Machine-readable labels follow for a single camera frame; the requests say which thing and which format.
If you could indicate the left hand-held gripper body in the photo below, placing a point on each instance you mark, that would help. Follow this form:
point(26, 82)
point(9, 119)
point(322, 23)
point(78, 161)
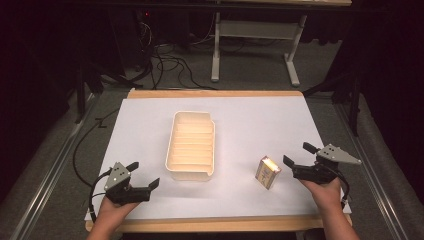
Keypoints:
point(121, 188)

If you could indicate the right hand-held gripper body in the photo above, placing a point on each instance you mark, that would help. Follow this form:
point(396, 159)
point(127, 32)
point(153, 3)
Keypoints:
point(321, 166)

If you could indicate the small yellow card box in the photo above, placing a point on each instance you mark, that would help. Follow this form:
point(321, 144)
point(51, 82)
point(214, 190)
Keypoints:
point(267, 172)

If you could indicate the white slotted plastic tray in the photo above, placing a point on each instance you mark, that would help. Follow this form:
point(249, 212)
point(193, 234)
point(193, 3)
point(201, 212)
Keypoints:
point(191, 146)

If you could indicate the person's left hand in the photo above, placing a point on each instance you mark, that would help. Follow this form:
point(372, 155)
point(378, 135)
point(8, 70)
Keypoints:
point(115, 211)

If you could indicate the person's right hand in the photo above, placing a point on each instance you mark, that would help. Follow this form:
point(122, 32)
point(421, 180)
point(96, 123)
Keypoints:
point(323, 195)

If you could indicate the white paper sheet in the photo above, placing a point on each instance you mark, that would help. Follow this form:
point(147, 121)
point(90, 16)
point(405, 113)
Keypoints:
point(233, 140)

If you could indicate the black metal stand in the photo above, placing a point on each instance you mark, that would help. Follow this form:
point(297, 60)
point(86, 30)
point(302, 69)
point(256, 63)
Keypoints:
point(346, 96)
point(88, 80)

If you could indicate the wooden table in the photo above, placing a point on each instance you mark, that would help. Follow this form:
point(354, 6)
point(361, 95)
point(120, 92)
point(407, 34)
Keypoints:
point(216, 224)

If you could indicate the white metal desk frame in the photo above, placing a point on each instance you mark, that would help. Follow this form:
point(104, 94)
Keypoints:
point(255, 46)

